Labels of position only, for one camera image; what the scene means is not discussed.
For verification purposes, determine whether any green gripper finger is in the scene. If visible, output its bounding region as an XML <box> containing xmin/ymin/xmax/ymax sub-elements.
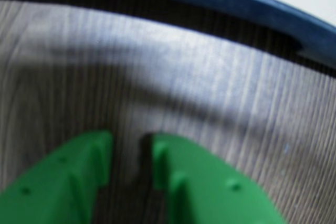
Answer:
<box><xmin>152</xmin><ymin>133</ymin><xmax>287</xmax><ymax>224</ymax></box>
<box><xmin>0</xmin><ymin>130</ymin><xmax>113</xmax><ymax>224</ymax></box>

